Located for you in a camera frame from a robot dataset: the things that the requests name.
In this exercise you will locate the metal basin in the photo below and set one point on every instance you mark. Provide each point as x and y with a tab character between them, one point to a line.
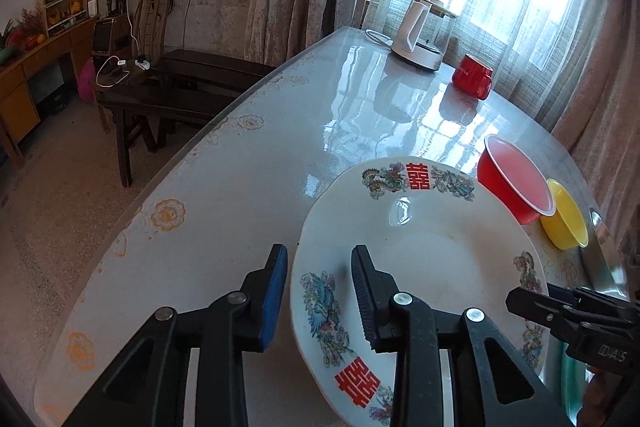
602	257

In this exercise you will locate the white plate with bird print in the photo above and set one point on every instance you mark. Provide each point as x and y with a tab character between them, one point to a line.
440	257

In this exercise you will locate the yellow plastic bowl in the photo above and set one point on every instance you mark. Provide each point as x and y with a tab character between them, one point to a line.
565	222

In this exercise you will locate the red plastic bowl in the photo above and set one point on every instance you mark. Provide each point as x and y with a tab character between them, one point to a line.
515	194

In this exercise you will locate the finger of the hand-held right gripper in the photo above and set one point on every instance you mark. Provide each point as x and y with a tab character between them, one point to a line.
537	309
595	302

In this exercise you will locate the pink bag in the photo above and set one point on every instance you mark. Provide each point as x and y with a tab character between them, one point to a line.
86	82

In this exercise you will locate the white electric glass kettle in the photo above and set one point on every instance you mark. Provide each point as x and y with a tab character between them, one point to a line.
417	37

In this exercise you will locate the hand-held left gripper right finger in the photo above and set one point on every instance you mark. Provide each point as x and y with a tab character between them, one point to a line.
367	307

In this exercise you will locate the wooden cabinet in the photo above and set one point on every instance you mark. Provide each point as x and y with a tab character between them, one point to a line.
25	77

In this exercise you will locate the dark wooden bench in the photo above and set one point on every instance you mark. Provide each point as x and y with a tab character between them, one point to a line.
215	67
165	99

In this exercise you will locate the red mug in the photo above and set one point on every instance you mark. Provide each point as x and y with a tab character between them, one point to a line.
470	74

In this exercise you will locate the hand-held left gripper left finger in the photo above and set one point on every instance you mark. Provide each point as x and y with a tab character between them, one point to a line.
272	302

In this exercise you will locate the wooden chair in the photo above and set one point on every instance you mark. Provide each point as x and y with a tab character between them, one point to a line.
152	17

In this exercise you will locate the black speaker box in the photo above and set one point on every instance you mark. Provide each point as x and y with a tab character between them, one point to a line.
107	37

